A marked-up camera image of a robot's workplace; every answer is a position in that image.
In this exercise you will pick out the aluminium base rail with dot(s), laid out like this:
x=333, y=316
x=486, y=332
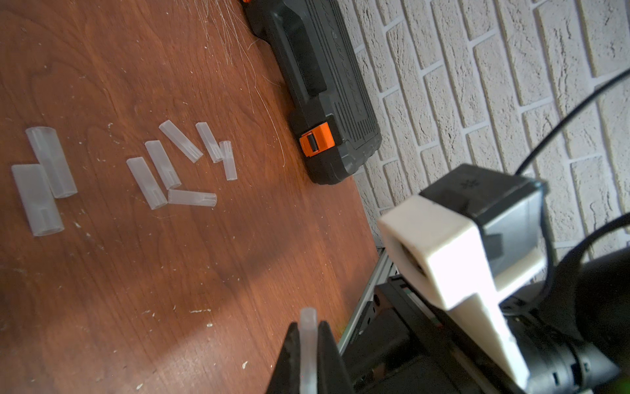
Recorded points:
x=366, y=295

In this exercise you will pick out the black plastic tool case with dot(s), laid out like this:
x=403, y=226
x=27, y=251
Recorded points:
x=333, y=120

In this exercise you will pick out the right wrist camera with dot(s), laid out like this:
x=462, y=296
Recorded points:
x=466, y=243

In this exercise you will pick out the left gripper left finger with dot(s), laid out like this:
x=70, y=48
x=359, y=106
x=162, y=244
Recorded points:
x=285, y=377

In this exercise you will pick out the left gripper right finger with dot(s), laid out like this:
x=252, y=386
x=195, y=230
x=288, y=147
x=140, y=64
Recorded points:
x=332, y=375

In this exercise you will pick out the translucent protective cap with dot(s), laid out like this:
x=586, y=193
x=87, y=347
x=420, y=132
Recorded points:
x=228, y=160
x=164, y=166
x=48, y=150
x=308, y=328
x=191, y=198
x=147, y=183
x=181, y=141
x=37, y=199
x=210, y=142

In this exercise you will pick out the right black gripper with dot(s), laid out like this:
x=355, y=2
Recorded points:
x=577, y=341

